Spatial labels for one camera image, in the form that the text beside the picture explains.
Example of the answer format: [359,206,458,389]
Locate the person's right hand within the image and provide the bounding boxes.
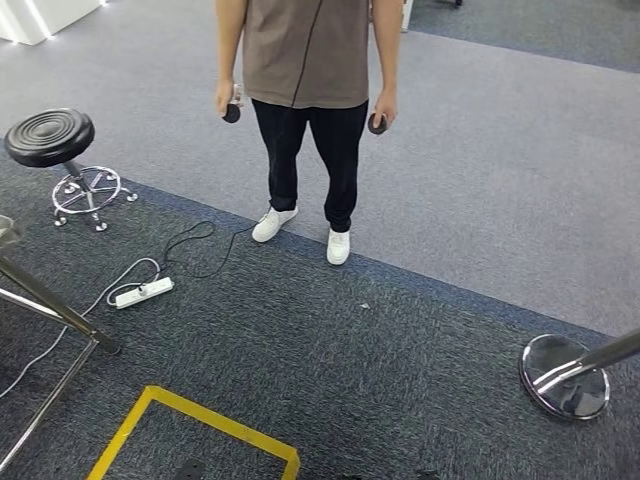
[216,79,244,121]

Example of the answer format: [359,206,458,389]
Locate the person's left hand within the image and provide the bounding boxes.
[372,86,399,131]

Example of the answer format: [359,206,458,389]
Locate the steel workbench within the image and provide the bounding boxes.
[0,215,122,473]

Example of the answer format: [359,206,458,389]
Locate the person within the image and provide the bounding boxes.
[214,0,405,268]

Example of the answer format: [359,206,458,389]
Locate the white power strip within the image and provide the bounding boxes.
[114,276,175,311]

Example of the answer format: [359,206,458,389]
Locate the black stool chrome base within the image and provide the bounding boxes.
[4,107,140,234]

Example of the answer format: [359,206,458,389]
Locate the white display plinth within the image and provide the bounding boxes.
[0,0,104,47]

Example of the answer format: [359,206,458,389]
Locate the black floor cable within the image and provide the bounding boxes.
[158,219,259,280]

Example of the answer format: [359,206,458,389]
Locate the white power strip cable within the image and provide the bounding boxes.
[0,256,162,401]

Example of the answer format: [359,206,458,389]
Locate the chrome stanchion post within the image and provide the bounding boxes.
[518,327,640,423]

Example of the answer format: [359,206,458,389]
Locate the black left camera bracket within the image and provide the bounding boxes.
[172,458,208,480]

